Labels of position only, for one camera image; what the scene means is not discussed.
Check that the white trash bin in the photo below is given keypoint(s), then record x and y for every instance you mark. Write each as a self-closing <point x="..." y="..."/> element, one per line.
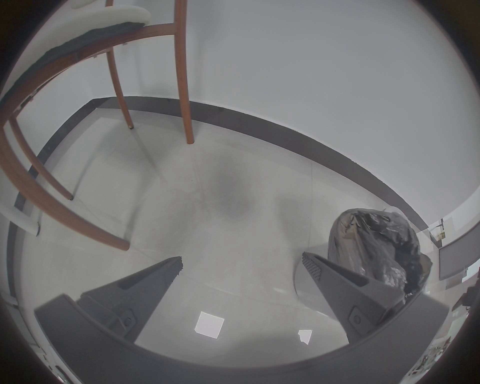
<point x="305" y="273"/>

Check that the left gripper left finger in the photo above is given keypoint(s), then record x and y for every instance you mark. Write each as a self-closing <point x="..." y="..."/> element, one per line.
<point x="146" y="287"/>

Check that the wooden chair with white cushion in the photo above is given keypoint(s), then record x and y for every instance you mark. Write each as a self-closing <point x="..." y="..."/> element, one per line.
<point x="56" y="71"/>

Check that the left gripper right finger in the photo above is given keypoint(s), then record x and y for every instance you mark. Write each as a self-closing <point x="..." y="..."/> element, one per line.
<point x="347" y="292"/>

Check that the black plastic bag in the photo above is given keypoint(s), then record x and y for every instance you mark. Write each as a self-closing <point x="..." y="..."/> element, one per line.
<point x="378" y="243"/>

